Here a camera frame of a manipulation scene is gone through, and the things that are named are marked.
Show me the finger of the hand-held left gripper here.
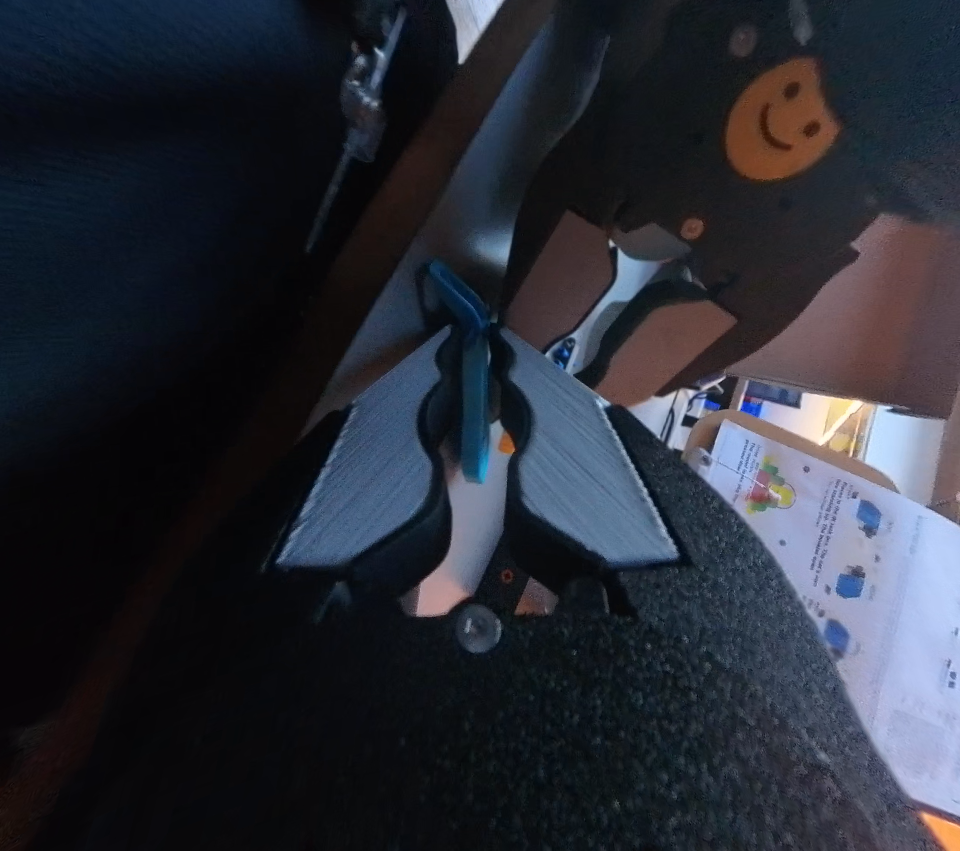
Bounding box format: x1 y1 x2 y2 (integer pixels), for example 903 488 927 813
588 281 742 410
506 209 620 357

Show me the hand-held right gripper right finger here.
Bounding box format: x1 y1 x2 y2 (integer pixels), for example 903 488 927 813
489 327 682 569

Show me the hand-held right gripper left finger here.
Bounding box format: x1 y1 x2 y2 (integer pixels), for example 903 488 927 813
273 329 459 575

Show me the blue plastic brick separator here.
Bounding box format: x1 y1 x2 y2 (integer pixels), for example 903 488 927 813
416 258 500 485

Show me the printed instruction sheet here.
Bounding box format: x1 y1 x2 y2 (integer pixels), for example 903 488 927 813
708 419 960 818

